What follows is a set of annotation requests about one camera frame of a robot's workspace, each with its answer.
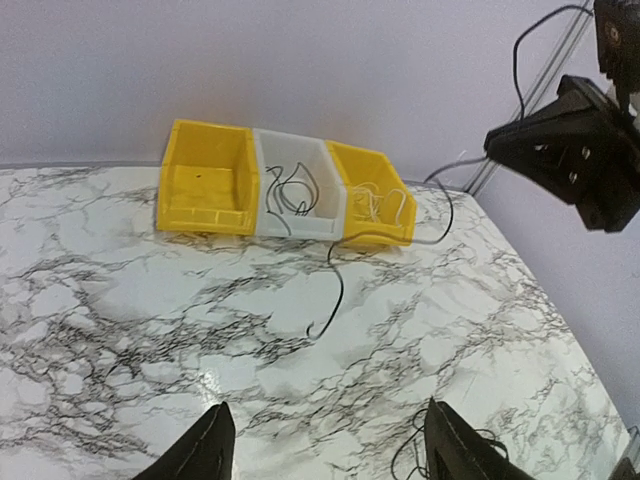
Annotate yellow bin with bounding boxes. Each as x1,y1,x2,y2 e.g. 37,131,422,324
156,119,260,236
326,140,417,246

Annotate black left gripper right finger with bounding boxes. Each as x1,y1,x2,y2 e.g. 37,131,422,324
424,397,533,480

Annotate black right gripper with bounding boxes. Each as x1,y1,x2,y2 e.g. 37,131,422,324
484,75,639,233

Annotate left yellow bin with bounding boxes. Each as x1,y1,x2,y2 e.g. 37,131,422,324
156,119,260,236

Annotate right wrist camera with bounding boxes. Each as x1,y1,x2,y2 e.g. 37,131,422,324
594,0,639,117

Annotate white translucent bin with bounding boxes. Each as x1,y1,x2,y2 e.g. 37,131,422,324
253,129,347,241

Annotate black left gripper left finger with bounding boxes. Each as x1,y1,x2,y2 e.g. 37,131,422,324
133,402,236,480

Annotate right yellow bin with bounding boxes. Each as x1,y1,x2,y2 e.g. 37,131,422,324
326,140,417,246

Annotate white thin cable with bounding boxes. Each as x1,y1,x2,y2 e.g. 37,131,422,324
352,182,386,224

